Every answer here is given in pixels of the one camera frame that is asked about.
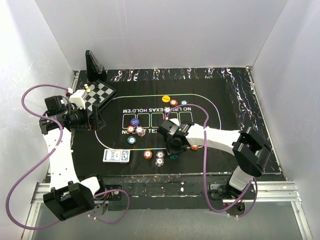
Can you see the aluminium rail frame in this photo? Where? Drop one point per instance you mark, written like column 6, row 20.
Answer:
column 176, row 210

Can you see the black white chess board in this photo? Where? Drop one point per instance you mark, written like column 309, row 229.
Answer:
column 99, row 89

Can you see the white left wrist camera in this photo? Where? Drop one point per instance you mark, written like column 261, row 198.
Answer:
column 78, row 98

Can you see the green poker chip stack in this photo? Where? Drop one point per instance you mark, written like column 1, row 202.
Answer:
column 173, row 156

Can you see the blue small blind button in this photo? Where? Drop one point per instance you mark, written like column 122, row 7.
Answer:
column 134, row 122

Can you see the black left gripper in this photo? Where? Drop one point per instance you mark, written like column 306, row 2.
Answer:
column 84, row 126

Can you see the black triangular card stand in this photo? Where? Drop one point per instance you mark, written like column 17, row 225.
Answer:
column 95, row 70

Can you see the gold chess pieces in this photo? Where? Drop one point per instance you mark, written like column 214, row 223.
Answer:
column 87, row 89

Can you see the black poker table mat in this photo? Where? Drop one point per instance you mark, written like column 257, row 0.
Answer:
column 129, row 144

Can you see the orange poker chip stack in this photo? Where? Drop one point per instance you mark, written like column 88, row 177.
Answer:
column 148, row 154

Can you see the pink chips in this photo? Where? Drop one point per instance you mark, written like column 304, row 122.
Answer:
column 140, row 131

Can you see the pink chip front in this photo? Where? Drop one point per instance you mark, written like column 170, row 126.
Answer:
column 159, row 162

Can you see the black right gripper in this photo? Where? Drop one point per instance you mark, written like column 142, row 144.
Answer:
column 171, row 149

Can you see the orange chips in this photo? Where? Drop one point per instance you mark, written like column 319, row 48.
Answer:
column 131, row 129
column 173, row 102
column 194, row 147

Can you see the green chips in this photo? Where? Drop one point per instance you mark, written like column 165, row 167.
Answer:
column 131, row 140

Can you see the blue playing card deck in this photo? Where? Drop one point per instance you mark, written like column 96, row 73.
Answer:
column 116, row 156

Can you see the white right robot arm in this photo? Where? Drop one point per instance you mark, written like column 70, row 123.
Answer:
column 250, row 150

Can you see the yellow big blind button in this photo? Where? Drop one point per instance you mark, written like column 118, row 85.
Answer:
column 166, row 98

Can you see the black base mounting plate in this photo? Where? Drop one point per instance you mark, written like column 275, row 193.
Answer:
column 160, row 192

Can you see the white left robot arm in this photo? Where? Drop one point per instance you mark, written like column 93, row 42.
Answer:
column 68, row 196

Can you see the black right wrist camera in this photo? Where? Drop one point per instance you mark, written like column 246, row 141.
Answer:
column 169, row 128

